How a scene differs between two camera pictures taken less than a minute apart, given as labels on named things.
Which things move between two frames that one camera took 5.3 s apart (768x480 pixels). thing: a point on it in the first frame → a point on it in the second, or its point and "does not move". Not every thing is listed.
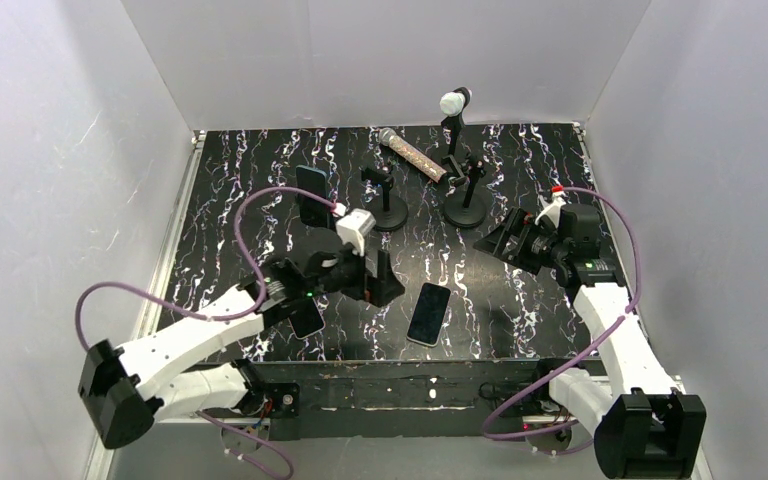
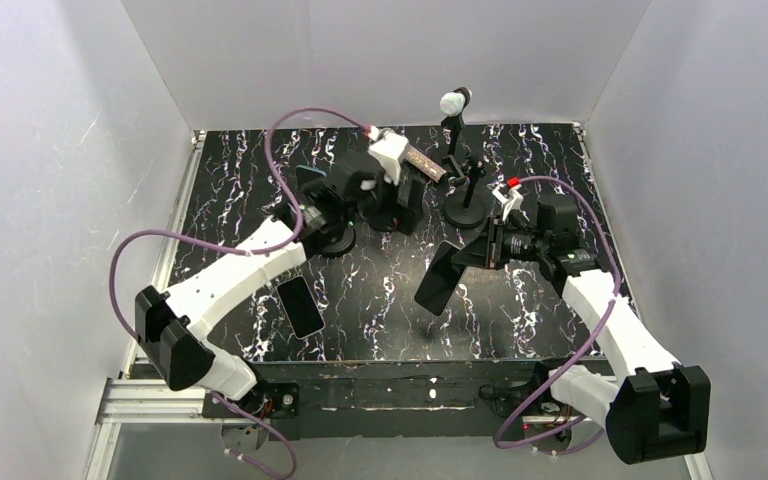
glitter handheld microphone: x=390 y=138 does not move
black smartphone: x=306 y=319 does not move
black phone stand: x=466 y=210 does not move
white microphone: x=452 y=103 does not move
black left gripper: x=366 y=281 → x=408 y=192
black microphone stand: x=452 y=125 does not move
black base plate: x=404 y=399 does not move
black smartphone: x=429 y=313 → x=440 y=278
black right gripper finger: x=496 y=245 → x=475 y=253
